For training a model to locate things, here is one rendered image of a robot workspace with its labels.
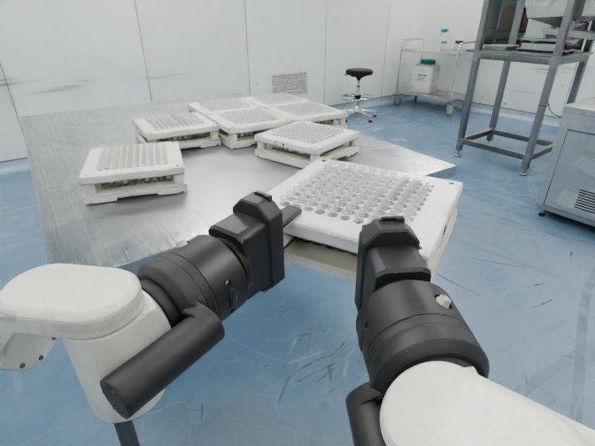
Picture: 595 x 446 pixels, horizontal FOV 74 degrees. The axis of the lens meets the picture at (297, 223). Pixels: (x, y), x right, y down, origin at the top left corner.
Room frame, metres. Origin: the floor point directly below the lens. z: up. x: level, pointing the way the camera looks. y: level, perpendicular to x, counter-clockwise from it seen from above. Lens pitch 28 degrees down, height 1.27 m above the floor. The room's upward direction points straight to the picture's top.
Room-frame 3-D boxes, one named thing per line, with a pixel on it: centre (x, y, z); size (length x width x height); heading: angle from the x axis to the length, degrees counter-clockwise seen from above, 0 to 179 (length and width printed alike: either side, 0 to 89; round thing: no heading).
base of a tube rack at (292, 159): (1.27, -0.03, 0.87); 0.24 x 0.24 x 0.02; 52
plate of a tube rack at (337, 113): (1.61, -0.03, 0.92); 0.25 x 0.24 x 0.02; 120
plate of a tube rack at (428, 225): (0.52, -0.09, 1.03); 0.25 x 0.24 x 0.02; 62
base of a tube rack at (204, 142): (1.41, 0.44, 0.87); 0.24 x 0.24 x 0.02; 30
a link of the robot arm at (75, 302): (0.25, 0.19, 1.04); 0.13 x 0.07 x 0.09; 80
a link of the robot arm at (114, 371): (0.26, 0.13, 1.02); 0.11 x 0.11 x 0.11; 54
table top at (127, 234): (1.49, 0.38, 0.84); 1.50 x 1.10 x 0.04; 33
